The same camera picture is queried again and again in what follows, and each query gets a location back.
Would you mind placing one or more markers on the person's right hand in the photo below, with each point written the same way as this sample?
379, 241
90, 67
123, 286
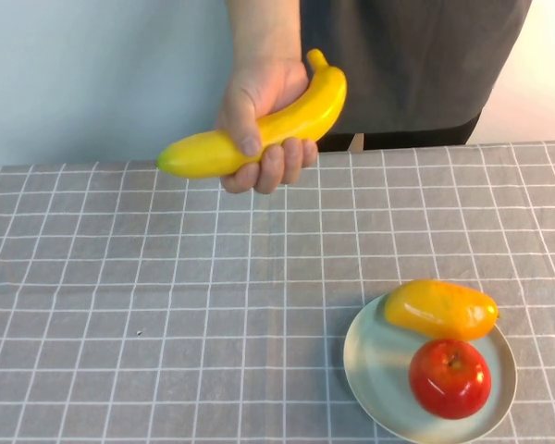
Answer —
263, 88

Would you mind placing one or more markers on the yellow plastic banana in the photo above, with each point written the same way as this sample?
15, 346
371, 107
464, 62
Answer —
314, 106

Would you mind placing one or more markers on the person's right forearm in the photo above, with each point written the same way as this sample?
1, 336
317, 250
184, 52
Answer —
263, 28

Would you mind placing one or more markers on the black trousers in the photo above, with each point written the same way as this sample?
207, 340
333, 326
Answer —
398, 131

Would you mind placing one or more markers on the dark grey shirt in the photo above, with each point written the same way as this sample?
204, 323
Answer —
411, 60

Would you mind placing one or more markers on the grey white-grid tablecloth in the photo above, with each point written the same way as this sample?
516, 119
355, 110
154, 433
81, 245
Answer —
213, 287

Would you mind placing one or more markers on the yellow orange plastic mango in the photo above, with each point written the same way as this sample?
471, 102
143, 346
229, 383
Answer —
439, 310

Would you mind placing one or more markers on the pale green round plate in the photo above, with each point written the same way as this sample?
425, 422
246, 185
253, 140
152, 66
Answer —
379, 370

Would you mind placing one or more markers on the red plastic apple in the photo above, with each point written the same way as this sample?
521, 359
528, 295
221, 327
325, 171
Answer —
448, 379

